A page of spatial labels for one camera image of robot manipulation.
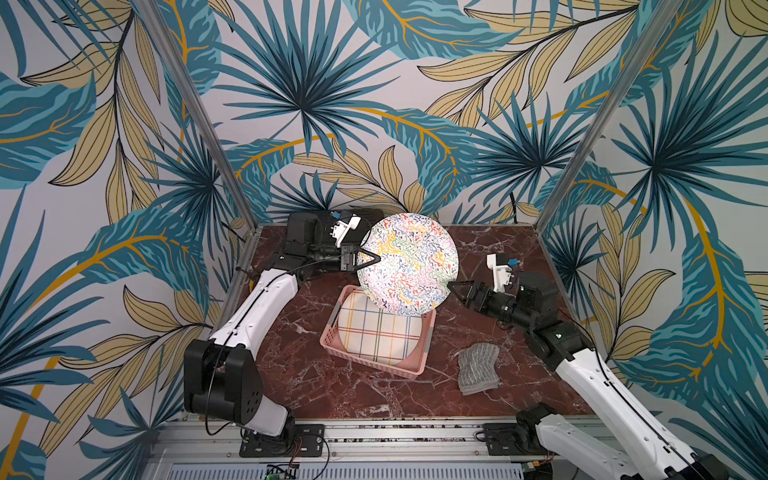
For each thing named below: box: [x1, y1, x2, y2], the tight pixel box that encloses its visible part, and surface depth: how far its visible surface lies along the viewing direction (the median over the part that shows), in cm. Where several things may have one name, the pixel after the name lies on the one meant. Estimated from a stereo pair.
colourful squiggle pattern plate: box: [357, 213, 460, 316], surface depth 75 cm
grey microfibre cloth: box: [458, 342, 500, 396], surface depth 83 cm
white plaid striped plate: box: [338, 292, 422, 366], surface depth 90 cm
